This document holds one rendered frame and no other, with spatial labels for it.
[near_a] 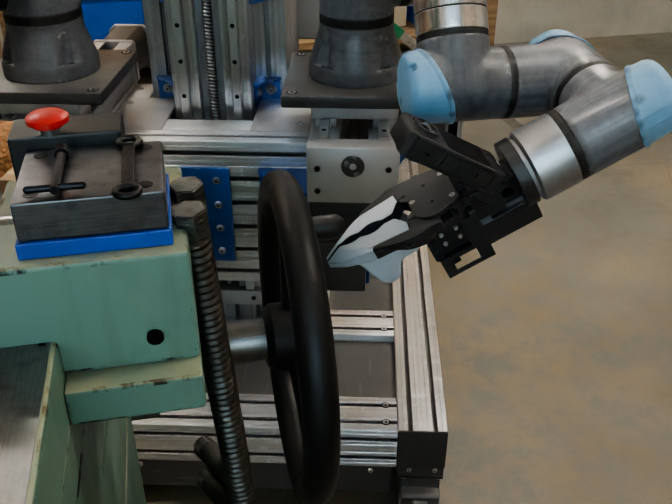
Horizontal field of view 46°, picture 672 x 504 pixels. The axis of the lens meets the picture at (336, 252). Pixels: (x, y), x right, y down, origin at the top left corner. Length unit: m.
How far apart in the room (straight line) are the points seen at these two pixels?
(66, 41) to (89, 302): 0.83
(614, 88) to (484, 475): 1.08
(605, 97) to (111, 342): 0.49
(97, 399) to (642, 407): 1.54
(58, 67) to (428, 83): 0.69
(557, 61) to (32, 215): 0.54
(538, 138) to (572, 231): 1.83
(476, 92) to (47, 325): 0.47
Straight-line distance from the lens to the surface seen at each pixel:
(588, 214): 2.72
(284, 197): 0.61
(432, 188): 0.78
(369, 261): 0.77
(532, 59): 0.85
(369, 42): 1.24
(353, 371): 1.60
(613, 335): 2.16
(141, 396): 0.58
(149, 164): 0.56
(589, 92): 0.80
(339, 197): 1.18
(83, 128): 0.61
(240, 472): 0.73
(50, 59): 1.33
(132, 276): 0.54
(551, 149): 0.77
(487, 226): 0.80
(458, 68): 0.81
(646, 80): 0.80
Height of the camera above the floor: 1.23
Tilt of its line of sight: 31 degrees down
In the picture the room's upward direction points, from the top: straight up
